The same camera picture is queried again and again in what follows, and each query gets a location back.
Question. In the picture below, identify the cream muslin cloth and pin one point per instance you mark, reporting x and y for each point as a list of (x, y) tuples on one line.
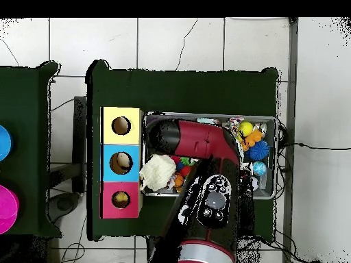
[(157, 172)]

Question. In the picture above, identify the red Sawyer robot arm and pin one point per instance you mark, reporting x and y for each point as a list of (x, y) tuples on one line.
[(197, 139)]

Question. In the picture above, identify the wooden three-hole sorting box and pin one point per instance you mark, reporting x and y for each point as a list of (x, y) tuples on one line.
[(120, 175)]

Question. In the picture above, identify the small orange basketball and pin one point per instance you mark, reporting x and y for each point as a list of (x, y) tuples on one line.
[(178, 180)]

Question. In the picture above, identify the beige round toy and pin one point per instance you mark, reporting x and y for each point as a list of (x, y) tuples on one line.
[(124, 160)]

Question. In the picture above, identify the dark green table cloth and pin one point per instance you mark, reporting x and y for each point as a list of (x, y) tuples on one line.
[(24, 104), (178, 90)]

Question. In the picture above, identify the colourful crumpled cloth ball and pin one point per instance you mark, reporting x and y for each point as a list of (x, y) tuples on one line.
[(233, 123)]

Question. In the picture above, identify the yellow smooth ball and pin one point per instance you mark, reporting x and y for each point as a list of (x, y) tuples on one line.
[(245, 128)]

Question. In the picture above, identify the orange pegged toy block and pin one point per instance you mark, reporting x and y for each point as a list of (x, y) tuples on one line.
[(253, 138)]

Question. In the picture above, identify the blue spiky puffer ball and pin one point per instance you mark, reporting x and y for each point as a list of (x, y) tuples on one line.
[(259, 150)]

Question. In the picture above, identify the blue globe print ball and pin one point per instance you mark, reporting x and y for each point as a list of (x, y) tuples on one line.
[(259, 168)]

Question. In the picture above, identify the blue round bowl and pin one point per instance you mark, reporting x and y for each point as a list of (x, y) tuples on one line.
[(4, 142)]

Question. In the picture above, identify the magenta round bowl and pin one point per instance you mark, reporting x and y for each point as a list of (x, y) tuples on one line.
[(6, 211)]

